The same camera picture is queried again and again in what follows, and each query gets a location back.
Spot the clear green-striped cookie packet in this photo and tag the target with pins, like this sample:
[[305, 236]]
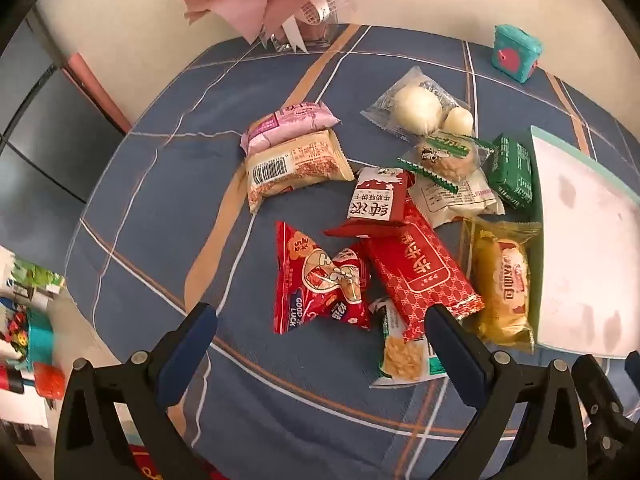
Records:
[[445, 157]]

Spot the white snack packet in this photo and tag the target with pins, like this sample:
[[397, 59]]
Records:
[[450, 200]]

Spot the orange red container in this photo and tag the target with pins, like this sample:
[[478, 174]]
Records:
[[49, 381]]

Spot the yellow bread packet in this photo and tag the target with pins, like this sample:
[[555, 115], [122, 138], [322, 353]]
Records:
[[500, 280]]

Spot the beige barcode bread packet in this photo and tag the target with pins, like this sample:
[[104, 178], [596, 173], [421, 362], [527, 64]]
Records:
[[305, 160]]

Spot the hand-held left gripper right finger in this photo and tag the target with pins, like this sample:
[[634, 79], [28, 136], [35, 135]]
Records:
[[450, 350]]

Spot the dark red biscuit packet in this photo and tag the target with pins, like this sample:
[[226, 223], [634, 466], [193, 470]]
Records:
[[375, 197]]

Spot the green white cereal bar packet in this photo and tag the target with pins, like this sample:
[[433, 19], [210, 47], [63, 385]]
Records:
[[400, 355]]

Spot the pink board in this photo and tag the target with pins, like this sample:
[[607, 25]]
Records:
[[100, 95]]

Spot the teal box with pink heart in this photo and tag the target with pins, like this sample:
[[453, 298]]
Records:
[[515, 52]]

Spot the blue plaid tablecloth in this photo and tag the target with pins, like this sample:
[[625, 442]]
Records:
[[165, 200]]

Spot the green snack packet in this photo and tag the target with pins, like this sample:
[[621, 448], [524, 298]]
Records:
[[510, 170]]

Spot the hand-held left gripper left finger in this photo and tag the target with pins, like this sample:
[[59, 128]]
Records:
[[187, 345]]

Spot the clear glass vase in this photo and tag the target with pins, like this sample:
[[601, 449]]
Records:
[[320, 35]]

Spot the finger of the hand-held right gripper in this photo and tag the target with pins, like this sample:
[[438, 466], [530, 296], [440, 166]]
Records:
[[600, 400], [634, 364]]

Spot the long red patterned packet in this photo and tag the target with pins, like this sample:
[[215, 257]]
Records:
[[420, 270]]

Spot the red cartoon snack packet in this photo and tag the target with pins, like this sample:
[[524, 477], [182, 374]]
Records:
[[310, 280]]

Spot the grey refrigerator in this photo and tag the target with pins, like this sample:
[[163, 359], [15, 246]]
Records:
[[50, 125]]

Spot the clear packet of white buns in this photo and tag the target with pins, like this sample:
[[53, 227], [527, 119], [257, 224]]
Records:
[[415, 107]]

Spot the teal container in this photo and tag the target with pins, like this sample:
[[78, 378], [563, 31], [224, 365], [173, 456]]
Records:
[[39, 340]]

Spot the white tray with green rim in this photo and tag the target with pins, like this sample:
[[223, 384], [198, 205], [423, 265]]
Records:
[[585, 240]]

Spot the pink snack packet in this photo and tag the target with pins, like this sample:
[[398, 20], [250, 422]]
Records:
[[285, 122]]

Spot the colourful printed box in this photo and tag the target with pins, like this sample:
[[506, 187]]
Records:
[[30, 277]]

